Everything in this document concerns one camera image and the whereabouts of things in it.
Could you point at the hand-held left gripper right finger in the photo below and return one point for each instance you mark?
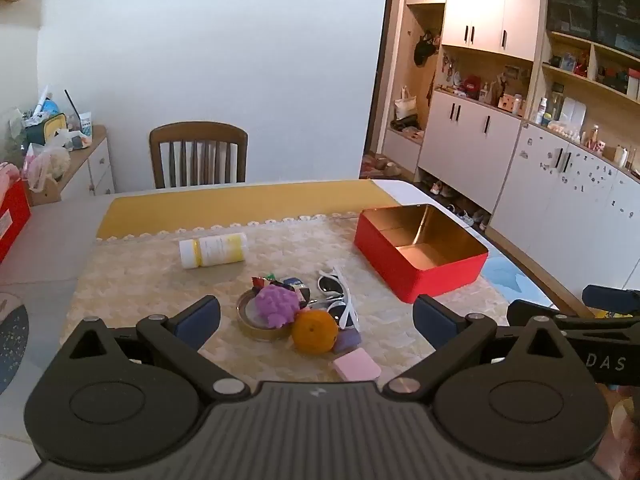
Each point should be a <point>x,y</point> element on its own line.
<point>432,320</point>

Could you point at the clear plastic bag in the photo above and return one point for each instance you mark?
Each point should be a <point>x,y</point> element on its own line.
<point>45,162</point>

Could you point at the wooden chair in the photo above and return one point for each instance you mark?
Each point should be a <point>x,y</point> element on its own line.
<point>200,135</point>

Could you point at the teal bag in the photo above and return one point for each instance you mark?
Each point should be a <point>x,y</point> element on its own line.
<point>47,127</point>

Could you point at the shelf cabinet with glass doors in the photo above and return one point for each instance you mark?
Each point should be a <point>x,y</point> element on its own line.
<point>560,185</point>

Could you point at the small blue packet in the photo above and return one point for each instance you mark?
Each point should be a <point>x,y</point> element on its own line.
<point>294,283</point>

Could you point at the beige slippers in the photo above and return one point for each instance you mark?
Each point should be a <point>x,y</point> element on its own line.
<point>382,164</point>

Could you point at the red cardboard box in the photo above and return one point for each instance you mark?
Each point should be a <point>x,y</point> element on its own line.
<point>11,220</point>

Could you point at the orange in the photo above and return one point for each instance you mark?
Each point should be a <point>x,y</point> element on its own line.
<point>315,332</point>

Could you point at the white and yellow bottle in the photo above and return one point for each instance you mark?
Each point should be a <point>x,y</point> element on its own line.
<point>215,250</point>

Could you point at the white cupboard unit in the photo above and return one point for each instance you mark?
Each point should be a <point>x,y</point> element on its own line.
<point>475,10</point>

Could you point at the red tin box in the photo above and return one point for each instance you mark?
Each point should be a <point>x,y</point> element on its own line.
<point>440,272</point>

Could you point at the black hanging bag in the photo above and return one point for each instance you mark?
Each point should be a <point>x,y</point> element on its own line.
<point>425,50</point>

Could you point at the white sunglasses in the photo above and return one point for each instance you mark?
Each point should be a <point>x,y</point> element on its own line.
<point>330,285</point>

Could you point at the lavender block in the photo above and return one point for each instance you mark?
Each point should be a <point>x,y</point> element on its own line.
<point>347,341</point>

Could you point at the colourful candy wrapper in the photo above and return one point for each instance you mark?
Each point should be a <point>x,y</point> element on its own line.
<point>262,281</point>

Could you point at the purple spiky ball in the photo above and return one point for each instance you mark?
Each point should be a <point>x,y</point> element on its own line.
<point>277,305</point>

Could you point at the white tote bag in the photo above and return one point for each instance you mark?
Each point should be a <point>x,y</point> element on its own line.
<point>406,106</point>

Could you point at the dark round floor mat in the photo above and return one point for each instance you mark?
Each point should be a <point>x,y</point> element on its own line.
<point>10,340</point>

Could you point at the yellow tablecloth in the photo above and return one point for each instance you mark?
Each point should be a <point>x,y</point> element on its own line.
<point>240,205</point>

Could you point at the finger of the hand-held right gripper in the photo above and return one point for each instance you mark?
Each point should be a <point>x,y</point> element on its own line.
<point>610,294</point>
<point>532,309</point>

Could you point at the clear tape roll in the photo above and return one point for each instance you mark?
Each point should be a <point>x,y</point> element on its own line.
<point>247,322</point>

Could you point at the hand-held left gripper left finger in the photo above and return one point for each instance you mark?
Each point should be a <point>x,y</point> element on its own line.
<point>197,320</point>

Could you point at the blue floor mat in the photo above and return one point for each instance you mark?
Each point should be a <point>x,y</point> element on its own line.
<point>510,275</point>

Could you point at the white side cabinet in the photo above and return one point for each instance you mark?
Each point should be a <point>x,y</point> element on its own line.
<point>92,170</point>

